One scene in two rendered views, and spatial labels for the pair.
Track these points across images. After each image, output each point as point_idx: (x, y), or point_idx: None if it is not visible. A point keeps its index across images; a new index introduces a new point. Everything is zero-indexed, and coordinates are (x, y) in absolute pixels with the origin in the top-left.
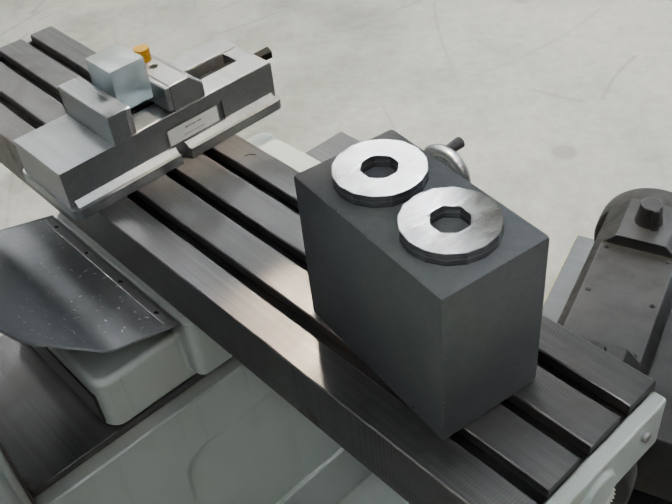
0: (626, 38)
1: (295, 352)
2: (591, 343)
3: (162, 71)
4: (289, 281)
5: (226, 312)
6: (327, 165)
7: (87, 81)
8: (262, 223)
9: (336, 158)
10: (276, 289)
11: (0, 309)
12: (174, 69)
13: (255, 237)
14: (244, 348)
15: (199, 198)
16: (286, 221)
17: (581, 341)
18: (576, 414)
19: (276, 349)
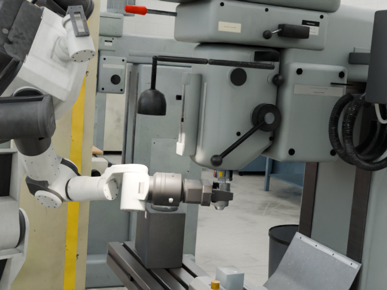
0: None
1: (192, 264)
2: (113, 248)
3: (207, 281)
4: (184, 274)
5: (208, 274)
6: (175, 212)
7: (245, 287)
8: (183, 287)
9: (173, 207)
10: (189, 274)
11: (286, 283)
12: (201, 281)
13: (188, 285)
14: None
15: None
16: (174, 286)
17: (115, 248)
18: (132, 243)
19: (197, 266)
